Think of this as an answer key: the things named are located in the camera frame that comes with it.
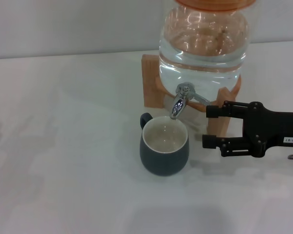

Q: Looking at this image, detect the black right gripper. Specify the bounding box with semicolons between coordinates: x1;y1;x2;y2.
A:
202;100;293;159

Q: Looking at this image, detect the black cup with white inside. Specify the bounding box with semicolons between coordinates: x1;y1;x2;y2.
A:
139;112;190;177

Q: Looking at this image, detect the chrome faucet with lever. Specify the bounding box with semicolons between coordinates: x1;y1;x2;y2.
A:
170;82;212;120

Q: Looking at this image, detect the clear glass water dispenser jar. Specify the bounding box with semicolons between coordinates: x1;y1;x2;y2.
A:
158;4;250;103

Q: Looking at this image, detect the wooden dispenser stand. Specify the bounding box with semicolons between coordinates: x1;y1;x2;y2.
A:
141;54;243;137

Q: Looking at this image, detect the orange jar lid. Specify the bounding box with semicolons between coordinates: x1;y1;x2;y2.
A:
173;0;256;12

